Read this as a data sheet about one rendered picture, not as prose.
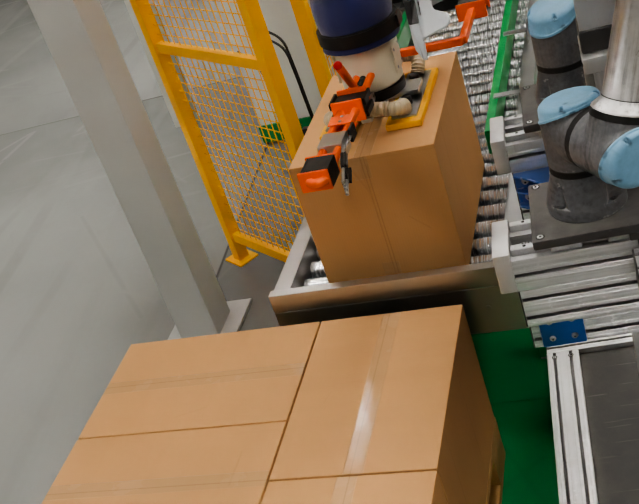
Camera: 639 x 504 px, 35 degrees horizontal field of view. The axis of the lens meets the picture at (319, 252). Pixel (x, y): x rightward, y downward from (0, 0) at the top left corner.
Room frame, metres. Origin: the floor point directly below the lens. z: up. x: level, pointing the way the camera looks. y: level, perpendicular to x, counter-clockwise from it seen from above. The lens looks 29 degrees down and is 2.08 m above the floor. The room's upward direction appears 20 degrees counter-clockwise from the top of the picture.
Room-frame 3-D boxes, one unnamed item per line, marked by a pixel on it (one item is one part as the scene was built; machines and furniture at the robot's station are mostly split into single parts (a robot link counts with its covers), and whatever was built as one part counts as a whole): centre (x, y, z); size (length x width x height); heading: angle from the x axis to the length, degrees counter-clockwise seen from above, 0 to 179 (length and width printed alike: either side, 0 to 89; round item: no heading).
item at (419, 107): (2.64, -0.39, 0.97); 0.34 x 0.10 x 0.05; 157
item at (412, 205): (2.69, -0.29, 0.75); 0.60 x 0.40 x 0.40; 158
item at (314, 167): (2.13, -0.06, 1.08); 0.08 x 0.07 x 0.05; 157
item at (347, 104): (2.45, -0.20, 1.08); 0.10 x 0.08 x 0.06; 67
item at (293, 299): (2.35, -0.15, 0.58); 0.70 x 0.03 x 0.06; 68
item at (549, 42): (2.16, -0.68, 1.20); 0.13 x 0.12 x 0.14; 118
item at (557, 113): (1.67, -0.52, 1.20); 0.13 x 0.12 x 0.14; 12
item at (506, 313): (2.35, -0.15, 0.47); 0.70 x 0.03 x 0.15; 68
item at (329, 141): (2.25, -0.12, 1.07); 0.07 x 0.07 x 0.04; 67
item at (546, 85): (2.15, -0.67, 1.09); 0.15 x 0.15 x 0.10
